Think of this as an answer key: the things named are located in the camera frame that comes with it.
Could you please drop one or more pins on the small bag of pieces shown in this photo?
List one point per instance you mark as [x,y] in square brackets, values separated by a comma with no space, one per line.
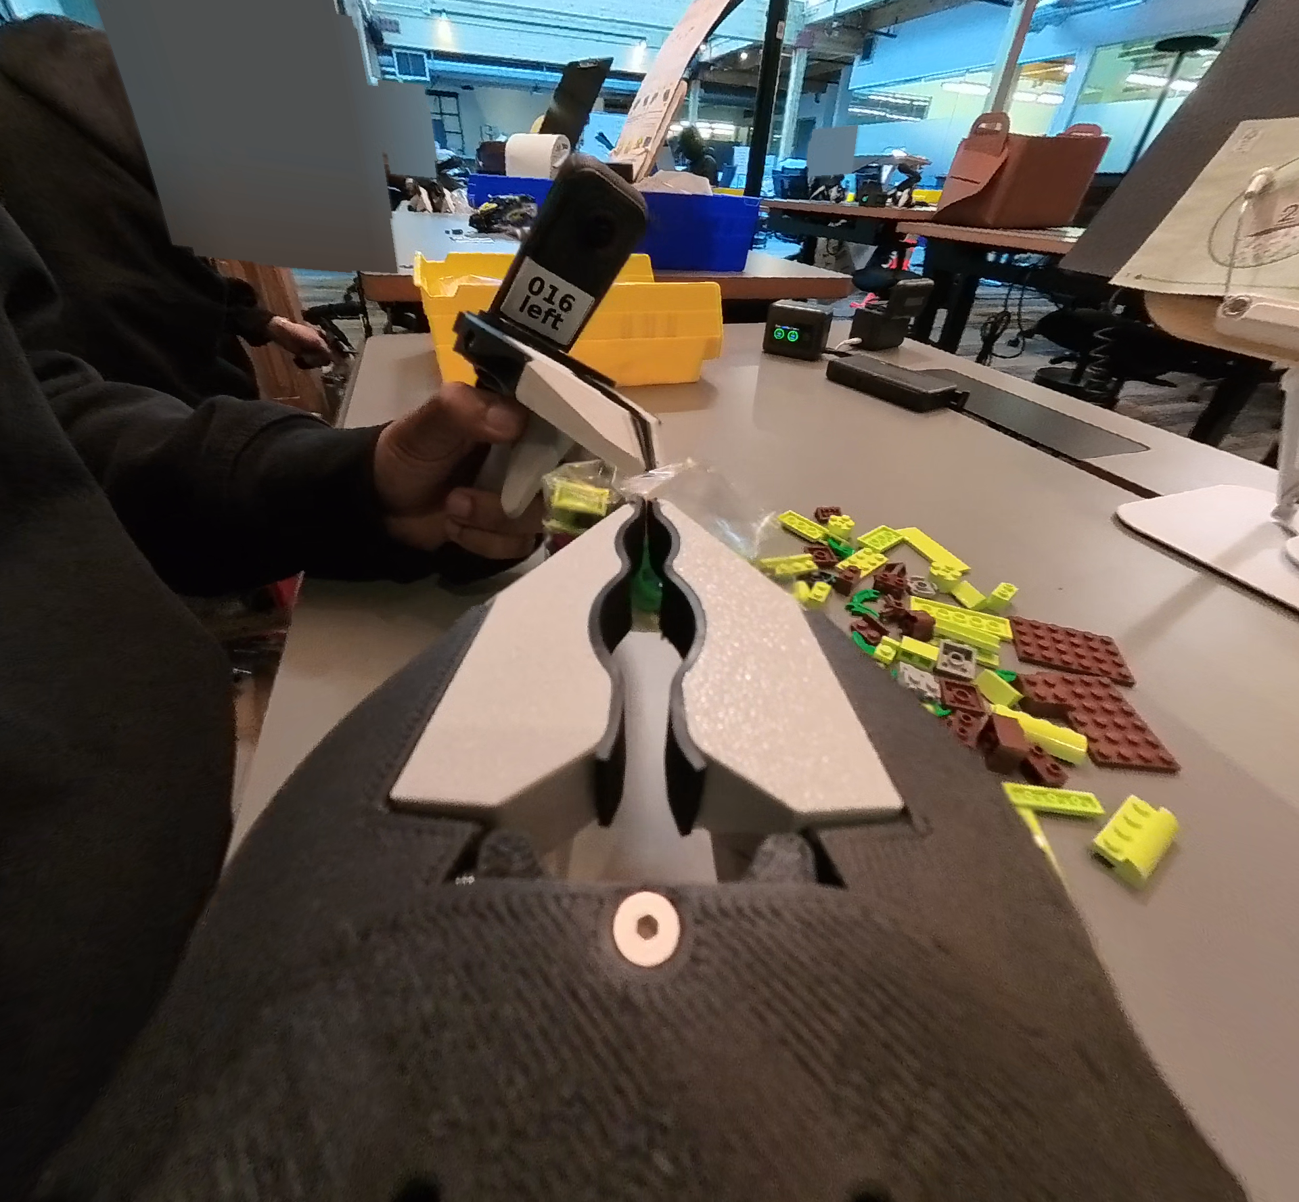
[579,502]

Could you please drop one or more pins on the black monitor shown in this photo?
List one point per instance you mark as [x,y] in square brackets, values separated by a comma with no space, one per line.
[1168,157]

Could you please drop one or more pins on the grey desk with wood edge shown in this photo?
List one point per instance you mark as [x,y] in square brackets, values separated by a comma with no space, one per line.
[791,281]

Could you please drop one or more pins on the blue storage bin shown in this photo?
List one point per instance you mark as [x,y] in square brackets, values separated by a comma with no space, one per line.
[497,190]
[700,233]

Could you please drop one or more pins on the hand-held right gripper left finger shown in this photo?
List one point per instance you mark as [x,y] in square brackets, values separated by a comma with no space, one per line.
[507,715]

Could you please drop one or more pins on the pile of toy bricks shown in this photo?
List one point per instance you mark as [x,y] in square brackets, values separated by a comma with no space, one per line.
[954,623]

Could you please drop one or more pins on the long wooden desk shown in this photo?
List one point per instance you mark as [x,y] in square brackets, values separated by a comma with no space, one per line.
[913,214]

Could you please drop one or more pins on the large brown studded plate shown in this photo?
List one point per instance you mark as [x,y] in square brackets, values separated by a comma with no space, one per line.
[1071,653]
[1116,725]

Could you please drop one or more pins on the wooden pillar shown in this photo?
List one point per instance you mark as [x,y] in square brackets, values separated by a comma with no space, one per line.
[290,330]

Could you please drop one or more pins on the black office chair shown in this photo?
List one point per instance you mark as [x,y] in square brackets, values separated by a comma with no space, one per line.
[1096,349]

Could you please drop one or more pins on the toy instruction booklet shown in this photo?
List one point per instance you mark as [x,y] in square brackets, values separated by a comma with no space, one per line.
[1187,239]

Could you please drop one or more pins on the person's left hand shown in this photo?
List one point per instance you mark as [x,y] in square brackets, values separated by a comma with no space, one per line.
[436,471]

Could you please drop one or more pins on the yellow storage bins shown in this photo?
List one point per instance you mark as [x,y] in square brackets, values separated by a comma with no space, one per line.
[650,330]

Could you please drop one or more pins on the white paper roll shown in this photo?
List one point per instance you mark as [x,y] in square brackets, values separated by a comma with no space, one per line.
[533,155]

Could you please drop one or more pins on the brown bag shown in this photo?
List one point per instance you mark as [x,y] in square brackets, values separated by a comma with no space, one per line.
[1025,178]

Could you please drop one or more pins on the lime flat tile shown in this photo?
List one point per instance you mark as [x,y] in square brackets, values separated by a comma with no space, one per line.
[1037,842]

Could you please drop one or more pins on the lime rounded long brick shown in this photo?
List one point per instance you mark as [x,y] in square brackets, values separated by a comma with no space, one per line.
[1137,842]

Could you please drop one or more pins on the white monitor stand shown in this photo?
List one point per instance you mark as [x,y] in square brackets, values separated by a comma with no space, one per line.
[1208,532]

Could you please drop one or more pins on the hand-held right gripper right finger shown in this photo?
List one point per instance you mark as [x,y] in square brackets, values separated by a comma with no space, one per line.
[791,715]

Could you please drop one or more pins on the black adapter box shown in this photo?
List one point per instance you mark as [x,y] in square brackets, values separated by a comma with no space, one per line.
[893,315]

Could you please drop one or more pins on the black floor lamp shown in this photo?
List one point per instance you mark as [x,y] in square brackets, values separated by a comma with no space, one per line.
[1187,46]

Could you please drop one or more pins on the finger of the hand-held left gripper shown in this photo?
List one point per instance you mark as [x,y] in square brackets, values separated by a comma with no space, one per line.
[579,410]
[634,406]

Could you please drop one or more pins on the black charger with green display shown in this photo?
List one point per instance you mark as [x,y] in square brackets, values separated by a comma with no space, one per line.
[796,330]

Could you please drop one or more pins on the black ribbed power brick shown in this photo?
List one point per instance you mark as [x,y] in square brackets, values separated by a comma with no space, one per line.
[893,383]

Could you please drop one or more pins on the black pillar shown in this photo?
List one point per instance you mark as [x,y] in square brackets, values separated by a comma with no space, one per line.
[776,56]

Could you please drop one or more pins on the white printed banner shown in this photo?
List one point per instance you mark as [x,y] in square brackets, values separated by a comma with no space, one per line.
[675,77]

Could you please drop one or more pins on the black tilted board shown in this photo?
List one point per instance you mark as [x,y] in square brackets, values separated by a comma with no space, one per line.
[579,101]

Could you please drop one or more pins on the person's left forearm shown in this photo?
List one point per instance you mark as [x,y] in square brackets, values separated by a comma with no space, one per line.
[263,492]

